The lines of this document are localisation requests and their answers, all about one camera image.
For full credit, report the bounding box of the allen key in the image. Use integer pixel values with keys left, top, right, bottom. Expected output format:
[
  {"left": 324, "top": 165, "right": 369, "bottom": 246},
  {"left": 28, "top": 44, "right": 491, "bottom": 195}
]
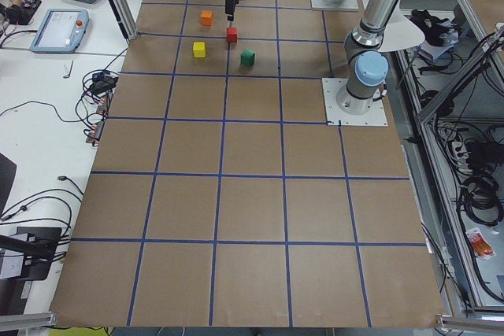
[{"left": 62, "top": 60, "right": 74, "bottom": 79}]

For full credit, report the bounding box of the orange wooden block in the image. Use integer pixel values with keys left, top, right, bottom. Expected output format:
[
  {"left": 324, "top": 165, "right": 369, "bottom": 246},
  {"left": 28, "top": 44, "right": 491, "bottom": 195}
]
[{"left": 200, "top": 9, "right": 213, "bottom": 27}]

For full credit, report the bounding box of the red wooden block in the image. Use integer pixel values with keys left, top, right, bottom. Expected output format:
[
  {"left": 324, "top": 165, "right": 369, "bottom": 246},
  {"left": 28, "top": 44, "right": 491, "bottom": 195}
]
[{"left": 226, "top": 27, "right": 238, "bottom": 43}]

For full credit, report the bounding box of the black monitor stand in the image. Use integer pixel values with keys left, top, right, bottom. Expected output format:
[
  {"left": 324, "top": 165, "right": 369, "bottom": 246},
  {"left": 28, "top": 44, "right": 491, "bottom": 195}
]
[{"left": 1, "top": 227, "right": 62, "bottom": 281}]

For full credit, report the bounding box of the yellow wooden block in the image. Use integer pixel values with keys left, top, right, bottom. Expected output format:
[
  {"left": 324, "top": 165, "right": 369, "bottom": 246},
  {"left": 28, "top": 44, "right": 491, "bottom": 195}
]
[{"left": 192, "top": 41, "right": 206, "bottom": 58}]

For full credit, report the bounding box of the red snack packet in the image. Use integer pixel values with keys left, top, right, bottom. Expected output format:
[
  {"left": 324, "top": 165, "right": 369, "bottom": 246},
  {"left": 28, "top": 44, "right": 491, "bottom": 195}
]
[{"left": 465, "top": 227, "right": 495, "bottom": 260}]

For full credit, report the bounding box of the near teach pendant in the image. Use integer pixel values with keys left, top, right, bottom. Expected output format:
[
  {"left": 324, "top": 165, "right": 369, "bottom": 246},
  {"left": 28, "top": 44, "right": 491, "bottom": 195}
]
[{"left": 30, "top": 9, "right": 89, "bottom": 54}]

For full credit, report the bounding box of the green wooden block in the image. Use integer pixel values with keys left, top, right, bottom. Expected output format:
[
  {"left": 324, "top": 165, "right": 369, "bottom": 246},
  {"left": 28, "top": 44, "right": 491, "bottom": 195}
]
[{"left": 240, "top": 48, "right": 256, "bottom": 67}]

